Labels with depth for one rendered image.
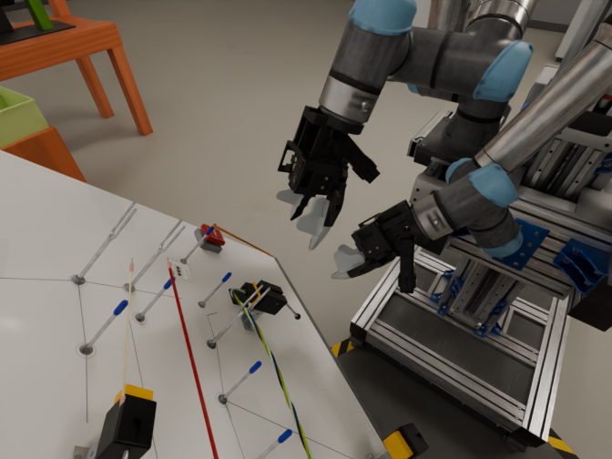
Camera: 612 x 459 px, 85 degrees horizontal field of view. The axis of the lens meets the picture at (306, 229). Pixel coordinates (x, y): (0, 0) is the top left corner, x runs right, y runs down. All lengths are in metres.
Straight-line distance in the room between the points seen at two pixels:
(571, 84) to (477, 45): 0.23
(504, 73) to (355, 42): 0.20
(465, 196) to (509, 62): 0.20
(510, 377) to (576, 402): 0.44
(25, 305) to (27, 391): 0.11
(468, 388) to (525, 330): 0.45
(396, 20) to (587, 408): 1.97
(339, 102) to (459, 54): 0.17
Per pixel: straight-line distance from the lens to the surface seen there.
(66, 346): 0.48
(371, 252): 0.64
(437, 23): 0.94
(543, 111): 0.73
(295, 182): 0.49
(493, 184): 0.60
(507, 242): 0.70
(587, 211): 1.17
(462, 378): 1.68
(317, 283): 2.06
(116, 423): 0.37
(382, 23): 0.46
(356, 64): 0.46
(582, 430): 2.11
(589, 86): 0.73
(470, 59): 0.53
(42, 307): 0.51
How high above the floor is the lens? 1.67
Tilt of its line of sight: 45 degrees down
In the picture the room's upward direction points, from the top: straight up
